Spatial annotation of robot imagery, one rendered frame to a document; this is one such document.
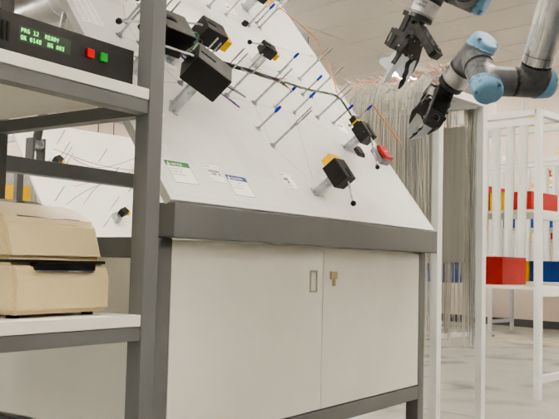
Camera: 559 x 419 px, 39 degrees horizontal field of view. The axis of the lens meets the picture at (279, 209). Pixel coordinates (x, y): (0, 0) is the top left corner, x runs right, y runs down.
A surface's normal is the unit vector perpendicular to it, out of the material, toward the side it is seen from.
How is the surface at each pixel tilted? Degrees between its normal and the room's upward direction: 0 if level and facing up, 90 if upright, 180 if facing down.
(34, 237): 72
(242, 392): 90
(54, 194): 50
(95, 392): 90
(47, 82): 90
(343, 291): 90
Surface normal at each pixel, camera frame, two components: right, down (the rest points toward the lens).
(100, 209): 0.57, -0.66
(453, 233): -0.69, -0.07
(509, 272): 0.73, -0.03
